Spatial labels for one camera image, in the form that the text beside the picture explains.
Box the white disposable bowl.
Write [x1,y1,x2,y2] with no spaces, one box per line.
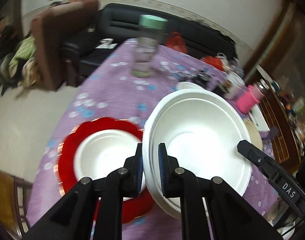
[74,129,146,202]

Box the black leather sofa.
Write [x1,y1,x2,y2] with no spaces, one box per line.
[60,3,237,87]

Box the green striped cloth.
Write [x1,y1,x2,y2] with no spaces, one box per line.
[9,36,36,67]

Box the brown armchair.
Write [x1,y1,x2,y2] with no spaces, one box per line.
[30,0,99,90]

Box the black motor device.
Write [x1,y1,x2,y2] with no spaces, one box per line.
[196,71,212,86]

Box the beige bowl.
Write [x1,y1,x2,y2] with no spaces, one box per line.
[243,118,263,151]

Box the large white disposable plate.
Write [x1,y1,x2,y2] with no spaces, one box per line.
[142,89,252,219]

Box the wooden chair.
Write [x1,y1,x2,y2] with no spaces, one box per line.
[0,170,32,239]

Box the red flower plate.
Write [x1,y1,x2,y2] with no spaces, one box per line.
[54,117,155,224]

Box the wooden sideboard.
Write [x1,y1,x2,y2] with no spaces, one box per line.
[259,79,302,173]

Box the purple floral tablecloth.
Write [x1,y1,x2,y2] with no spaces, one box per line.
[27,40,278,239]

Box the small white bowl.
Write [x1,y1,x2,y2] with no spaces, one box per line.
[176,81,204,90]

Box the clear bottle green lid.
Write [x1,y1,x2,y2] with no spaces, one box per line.
[131,14,168,78]

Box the white plastic jar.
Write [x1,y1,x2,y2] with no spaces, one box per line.
[224,72,245,100]

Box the red plastic bag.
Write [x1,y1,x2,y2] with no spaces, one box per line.
[164,32,188,54]

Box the pink knitted cup sleeve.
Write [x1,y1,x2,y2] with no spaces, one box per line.
[236,84,267,114]

